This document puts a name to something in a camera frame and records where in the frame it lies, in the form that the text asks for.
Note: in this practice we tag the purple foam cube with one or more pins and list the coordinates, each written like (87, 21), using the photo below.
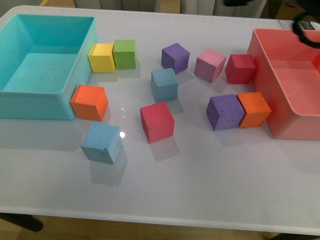
(176, 57)
(224, 112)

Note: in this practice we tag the light blue cube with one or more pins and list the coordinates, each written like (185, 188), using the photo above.
(164, 85)
(102, 143)

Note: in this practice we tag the orange cube right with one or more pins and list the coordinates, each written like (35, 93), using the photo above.
(256, 109)

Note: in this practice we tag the green foam cube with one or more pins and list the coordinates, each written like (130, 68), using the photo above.
(124, 53)

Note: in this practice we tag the dark red cube far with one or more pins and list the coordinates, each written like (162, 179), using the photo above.
(240, 69)

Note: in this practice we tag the table label sticker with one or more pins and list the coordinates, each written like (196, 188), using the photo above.
(303, 24)

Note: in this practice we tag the orange cube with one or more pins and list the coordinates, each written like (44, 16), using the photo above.
(89, 102)
(256, 109)

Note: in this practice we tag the pink foam cube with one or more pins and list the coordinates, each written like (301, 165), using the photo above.
(209, 65)

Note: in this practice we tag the purple foam cube far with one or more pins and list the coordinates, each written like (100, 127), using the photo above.
(176, 57)

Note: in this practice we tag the orange cube left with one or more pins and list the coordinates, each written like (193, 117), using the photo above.
(89, 102)

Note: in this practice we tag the teal plastic bin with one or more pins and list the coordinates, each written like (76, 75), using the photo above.
(43, 59)

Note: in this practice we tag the yellow foam cube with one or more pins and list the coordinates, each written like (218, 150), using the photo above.
(101, 58)

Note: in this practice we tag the red foam cube centre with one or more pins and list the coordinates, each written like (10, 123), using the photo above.
(157, 121)

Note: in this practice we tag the purple foam cube near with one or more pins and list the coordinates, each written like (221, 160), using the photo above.
(224, 112)

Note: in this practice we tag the black table leg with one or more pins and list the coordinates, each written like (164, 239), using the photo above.
(25, 221)

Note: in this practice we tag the pink plastic bin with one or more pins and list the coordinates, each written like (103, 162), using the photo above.
(288, 77)

